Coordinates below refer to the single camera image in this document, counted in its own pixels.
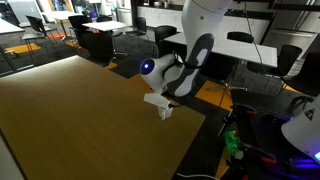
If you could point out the white refrigerator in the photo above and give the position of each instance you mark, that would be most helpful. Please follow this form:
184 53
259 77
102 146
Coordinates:
124 15

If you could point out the whiteboard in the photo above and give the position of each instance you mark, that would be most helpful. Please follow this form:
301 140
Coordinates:
23 10

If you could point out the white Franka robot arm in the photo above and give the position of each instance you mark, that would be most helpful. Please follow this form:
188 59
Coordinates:
200 20

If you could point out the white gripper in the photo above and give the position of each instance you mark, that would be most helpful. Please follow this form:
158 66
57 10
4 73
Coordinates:
156 99

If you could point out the black chair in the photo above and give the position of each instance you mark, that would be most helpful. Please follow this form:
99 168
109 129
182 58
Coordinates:
140 24
78 21
103 18
290 55
240 36
165 33
35 23
308 76

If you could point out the stainless steel refrigerator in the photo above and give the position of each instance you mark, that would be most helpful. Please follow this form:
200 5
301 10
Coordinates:
286 20

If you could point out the chair with chrome legs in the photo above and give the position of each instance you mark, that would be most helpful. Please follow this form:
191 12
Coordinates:
226 85

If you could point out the long white table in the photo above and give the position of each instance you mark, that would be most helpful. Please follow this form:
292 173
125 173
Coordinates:
246 50

